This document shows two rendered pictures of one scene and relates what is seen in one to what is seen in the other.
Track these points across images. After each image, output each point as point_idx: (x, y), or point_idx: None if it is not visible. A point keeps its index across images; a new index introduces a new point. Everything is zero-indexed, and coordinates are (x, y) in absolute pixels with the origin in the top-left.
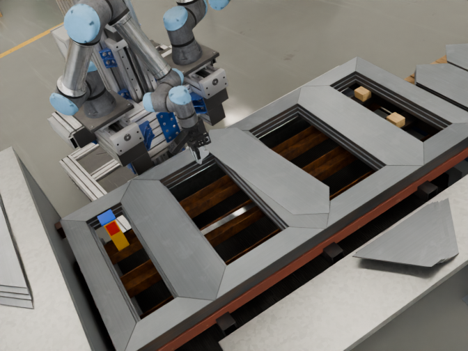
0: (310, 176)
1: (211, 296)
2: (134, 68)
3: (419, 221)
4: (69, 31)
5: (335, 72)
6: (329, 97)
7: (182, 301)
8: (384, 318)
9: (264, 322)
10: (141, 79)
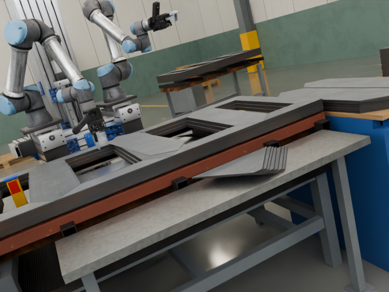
0: (175, 139)
1: (56, 198)
2: (73, 103)
3: (255, 154)
4: (6, 36)
5: (220, 103)
6: (210, 111)
7: (32, 204)
8: (204, 210)
9: (101, 226)
10: (78, 112)
